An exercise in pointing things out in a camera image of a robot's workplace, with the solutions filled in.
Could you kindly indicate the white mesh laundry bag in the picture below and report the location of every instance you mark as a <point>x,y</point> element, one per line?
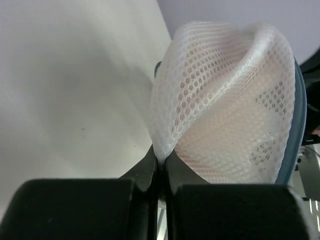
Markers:
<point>165,86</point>

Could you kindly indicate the aluminium front rail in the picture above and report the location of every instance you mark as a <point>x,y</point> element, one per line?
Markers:
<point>305,182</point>

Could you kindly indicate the peach beige bra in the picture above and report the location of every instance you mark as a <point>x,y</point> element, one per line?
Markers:
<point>233,109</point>

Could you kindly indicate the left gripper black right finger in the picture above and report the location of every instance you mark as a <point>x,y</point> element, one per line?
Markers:
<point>198,210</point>

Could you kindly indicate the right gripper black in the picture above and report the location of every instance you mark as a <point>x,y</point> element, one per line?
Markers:
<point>311,74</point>

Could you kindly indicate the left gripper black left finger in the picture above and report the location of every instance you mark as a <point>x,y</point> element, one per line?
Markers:
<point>124,208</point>

